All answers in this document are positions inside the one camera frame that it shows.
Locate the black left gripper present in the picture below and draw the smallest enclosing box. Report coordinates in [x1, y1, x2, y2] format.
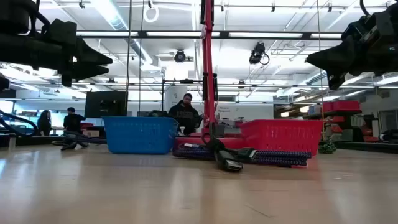
[0, 18, 113, 88]

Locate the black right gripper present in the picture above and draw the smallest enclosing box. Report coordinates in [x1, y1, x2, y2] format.
[306, 29, 398, 90]

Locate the blue braided USB cable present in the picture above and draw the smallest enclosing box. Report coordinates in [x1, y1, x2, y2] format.
[172, 143, 312, 168]

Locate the red storage bin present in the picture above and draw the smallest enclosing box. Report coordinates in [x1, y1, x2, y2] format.
[332, 100, 361, 112]

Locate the black monitor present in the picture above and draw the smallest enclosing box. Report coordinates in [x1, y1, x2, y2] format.
[84, 90, 129, 119]

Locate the storage shelf rack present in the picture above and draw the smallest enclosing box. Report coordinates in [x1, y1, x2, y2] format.
[303, 99, 384, 144]

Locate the person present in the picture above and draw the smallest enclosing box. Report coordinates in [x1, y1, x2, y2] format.
[37, 110, 53, 136]
[63, 107, 87, 135]
[167, 93, 205, 137]

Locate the red plastic basket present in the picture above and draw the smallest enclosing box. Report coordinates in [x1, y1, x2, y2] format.
[238, 119, 324, 157]

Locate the blue plastic basket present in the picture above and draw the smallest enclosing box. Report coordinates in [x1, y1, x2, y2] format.
[102, 116, 180, 155]

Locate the black overhead crossbar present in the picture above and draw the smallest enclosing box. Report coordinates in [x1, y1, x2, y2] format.
[76, 29, 345, 40]

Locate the red desk lamp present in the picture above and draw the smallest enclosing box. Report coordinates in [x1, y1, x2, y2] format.
[173, 0, 247, 151]

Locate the thin hanging cable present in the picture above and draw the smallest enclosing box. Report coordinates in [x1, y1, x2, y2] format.
[125, 0, 133, 110]

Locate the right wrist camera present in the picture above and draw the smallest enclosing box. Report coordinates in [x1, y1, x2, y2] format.
[360, 11, 398, 44]

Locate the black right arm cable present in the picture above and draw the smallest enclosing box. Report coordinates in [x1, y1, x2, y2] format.
[359, 0, 373, 17]

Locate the white hanging ring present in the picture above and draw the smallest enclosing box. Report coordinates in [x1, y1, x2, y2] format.
[143, 5, 160, 24]

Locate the black ceiling camera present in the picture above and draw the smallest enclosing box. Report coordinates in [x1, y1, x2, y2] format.
[248, 42, 271, 65]
[174, 49, 187, 63]

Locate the black cable bundle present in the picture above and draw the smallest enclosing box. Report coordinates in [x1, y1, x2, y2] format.
[0, 108, 40, 138]

